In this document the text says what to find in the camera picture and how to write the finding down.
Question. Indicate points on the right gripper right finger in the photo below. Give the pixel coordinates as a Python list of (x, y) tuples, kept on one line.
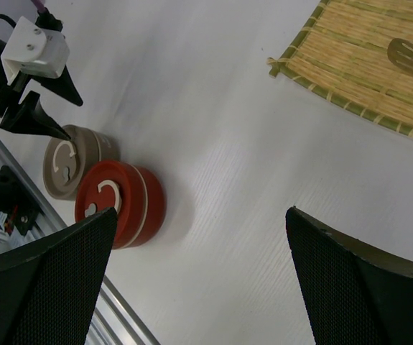
[(353, 293)]

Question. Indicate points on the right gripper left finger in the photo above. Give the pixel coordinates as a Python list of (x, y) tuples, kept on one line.
[(49, 287)]

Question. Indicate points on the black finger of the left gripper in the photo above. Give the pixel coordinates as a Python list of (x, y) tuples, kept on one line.
[(62, 87)]

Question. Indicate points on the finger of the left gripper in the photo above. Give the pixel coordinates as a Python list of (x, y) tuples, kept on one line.
[(29, 117)]

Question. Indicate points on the grey round lid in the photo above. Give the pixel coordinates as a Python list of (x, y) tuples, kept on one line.
[(67, 162)]

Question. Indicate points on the red round lid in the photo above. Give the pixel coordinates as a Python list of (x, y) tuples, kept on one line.
[(117, 185)]

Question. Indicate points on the metal tongs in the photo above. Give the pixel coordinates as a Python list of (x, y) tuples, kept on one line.
[(400, 54)]

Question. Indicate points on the steel round container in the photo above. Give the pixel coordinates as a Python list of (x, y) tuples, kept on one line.
[(107, 147), (155, 207)]

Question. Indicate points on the bamboo mat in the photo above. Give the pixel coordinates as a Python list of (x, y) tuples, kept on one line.
[(340, 54)]

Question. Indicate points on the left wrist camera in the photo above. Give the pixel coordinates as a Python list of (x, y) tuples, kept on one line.
[(34, 51)]

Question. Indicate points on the aluminium rail frame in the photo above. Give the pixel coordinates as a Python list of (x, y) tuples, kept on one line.
[(113, 321)]

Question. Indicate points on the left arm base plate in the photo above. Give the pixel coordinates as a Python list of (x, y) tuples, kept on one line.
[(19, 204)]

